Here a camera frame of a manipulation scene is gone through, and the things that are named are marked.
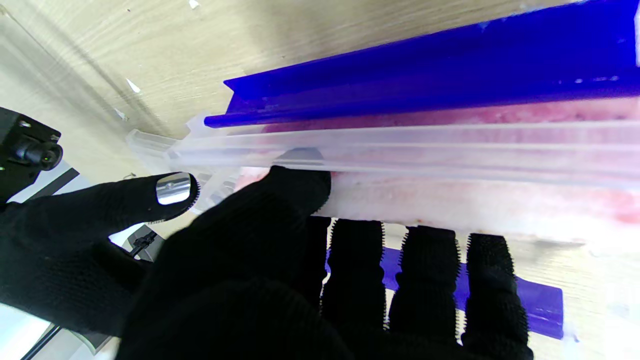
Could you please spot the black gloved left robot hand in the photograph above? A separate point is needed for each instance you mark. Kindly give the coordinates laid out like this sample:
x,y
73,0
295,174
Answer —
x,y
250,280

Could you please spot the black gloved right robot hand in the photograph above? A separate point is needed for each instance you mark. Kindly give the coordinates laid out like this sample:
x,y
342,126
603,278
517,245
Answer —
x,y
60,250

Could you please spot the pink bacon slices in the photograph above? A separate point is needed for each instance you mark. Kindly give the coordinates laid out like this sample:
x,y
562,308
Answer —
x,y
450,200

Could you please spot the clear container with blue clips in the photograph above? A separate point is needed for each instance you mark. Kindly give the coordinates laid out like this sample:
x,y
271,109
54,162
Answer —
x,y
400,65

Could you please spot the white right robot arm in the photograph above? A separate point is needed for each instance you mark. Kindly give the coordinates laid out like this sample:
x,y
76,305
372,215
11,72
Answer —
x,y
15,330

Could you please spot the small white paper scrap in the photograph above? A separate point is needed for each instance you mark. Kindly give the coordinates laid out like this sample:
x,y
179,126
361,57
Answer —
x,y
120,114
193,3

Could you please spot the large white paper scrap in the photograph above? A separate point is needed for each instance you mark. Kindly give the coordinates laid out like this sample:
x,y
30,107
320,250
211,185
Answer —
x,y
132,85

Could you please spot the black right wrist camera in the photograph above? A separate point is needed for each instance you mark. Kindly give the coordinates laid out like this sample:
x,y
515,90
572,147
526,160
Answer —
x,y
25,150

